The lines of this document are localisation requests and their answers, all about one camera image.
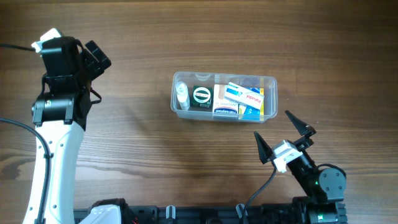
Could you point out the white Panadol box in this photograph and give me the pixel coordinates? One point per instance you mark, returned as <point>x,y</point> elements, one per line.
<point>243,96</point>

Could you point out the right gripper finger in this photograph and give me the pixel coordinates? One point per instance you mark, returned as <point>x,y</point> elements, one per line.
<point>302,127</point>
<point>265,152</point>

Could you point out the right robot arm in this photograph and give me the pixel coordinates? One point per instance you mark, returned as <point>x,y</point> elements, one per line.
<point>323,184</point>

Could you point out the white dropper bottle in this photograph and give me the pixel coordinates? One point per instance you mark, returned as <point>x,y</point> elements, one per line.
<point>183,95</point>

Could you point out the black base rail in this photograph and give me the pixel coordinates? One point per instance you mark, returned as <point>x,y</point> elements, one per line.
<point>118,211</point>

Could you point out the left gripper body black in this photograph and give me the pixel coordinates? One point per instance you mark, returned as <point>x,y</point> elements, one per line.
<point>92,67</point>

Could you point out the blue VapoDrops box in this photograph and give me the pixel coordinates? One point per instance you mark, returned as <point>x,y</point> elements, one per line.
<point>250,114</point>

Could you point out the green Zam-Buk box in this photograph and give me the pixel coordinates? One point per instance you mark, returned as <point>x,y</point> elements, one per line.
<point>201,96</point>

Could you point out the white Hansaplast plaster box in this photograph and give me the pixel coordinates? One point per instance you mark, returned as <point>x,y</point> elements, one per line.
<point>222,105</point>

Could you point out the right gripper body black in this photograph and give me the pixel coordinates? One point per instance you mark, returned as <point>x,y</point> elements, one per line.
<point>303,143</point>

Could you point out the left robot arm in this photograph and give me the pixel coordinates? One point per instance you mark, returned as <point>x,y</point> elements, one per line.
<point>59,115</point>

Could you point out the clear plastic container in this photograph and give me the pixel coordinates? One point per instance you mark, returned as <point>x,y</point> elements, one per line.
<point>266,86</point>

